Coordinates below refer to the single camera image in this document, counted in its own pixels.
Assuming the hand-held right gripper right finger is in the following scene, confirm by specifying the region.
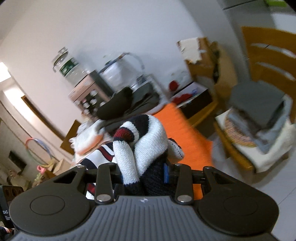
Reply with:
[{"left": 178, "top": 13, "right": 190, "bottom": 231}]
[{"left": 162, "top": 162, "right": 234, "bottom": 205}]

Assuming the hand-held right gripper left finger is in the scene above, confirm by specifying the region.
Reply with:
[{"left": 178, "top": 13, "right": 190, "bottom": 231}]
[{"left": 54, "top": 162, "right": 123, "bottom": 205}]

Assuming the striped knit sweater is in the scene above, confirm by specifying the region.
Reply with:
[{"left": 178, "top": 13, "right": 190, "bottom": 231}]
[{"left": 76, "top": 114, "right": 185, "bottom": 200}]

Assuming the wooden chair with clothes stack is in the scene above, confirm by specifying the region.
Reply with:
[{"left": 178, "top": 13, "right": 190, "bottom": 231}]
[{"left": 213, "top": 25, "right": 296, "bottom": 173}]

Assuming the cream quilted folded blanket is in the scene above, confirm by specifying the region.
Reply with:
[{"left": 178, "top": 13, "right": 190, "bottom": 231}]
[{"left": 69, "top": 120, "right": 111, "bottom": 160}]

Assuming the orange patterned table mat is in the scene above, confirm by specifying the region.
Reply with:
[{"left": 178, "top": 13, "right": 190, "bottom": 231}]
[{"left": 75, "top": 102, "right": 214, "bottom": 200}]

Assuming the light wooden television cabinet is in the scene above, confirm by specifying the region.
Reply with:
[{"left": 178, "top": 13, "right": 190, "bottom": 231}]
[{"left": 31, "top": 160, "right": 70, "bottom": 183}]

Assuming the plain wooden chair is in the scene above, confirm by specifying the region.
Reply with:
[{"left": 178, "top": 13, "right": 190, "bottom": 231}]
[{"left": 60, "top": 119, "right": 81, "bottom": 156}]

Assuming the multicoloured hula hoop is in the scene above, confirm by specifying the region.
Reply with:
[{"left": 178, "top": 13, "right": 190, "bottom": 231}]
[{"left": 25, "top": 138, "right": 60, "bottom": 167}]

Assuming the charcoal folded garment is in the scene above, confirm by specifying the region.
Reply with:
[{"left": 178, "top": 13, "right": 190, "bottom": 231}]
[{"left": 99, "top": 102, "right": 160, "bottom": 132}]

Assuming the yellow wooden stool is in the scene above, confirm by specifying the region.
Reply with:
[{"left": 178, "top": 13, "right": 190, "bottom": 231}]
[{"left": 185, "top": 100, "right": 220, "bottom": 128}]

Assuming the olive folded garment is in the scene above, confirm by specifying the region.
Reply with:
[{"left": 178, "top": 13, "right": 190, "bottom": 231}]
[{"left": 129, "top": 89, "right": 162, "bottom": 109}]

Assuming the black knit folded garment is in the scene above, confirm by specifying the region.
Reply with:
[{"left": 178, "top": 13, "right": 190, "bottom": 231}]
[{"left": 96, "top": 87, "right": 133, "bottom": 121}]

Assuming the black storage box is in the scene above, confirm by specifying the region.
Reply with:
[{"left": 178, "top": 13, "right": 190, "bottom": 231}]
[{"left": 171, "top": 81, "right": 213, "bottom": 118}]

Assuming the patterned folded cloth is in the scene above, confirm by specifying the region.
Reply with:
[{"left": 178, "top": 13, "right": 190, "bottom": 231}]
[{"left": 223, "top": 113, "right": 257, "bottom": 147}]

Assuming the brown wooden door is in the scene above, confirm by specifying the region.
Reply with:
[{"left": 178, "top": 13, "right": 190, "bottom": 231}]
[{"left": 21, "top": 95, "right": 66, "bottom": 141}]

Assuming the cardboard box with cups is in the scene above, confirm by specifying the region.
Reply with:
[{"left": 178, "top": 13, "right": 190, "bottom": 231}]
[{"left": 68, "top": 71, "right": 116, "bottom": 116}]

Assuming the cream folded cloth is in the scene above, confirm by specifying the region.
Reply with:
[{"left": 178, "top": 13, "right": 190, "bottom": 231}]
[{"left": 215, "top": 109, "right": 296, "bottom": 173}]

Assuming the light blue folded garment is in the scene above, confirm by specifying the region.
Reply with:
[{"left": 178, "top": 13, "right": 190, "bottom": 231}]
[{"left": 252, "top": 100, "right": 292, "bottom": 153}]

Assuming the grey folded garment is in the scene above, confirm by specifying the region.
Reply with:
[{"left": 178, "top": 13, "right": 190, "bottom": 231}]
[{"left": 229, "top": 81, "right": 286, "bottom": 130}]

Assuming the torn cardboard box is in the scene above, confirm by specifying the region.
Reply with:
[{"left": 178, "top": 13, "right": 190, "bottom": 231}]
[{"left": 177, "top": 37, "right": 238, "bottom": 102}]

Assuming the clear water bottle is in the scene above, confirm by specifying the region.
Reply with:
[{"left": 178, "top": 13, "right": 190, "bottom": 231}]
[{"left": 52, "top": 46, "right": 93, "bottom": 87}]

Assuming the wall television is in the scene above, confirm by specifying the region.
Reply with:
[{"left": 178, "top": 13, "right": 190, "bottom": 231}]
[{"left": 8, "top": 151, "right": 27, "bottom": 171}]

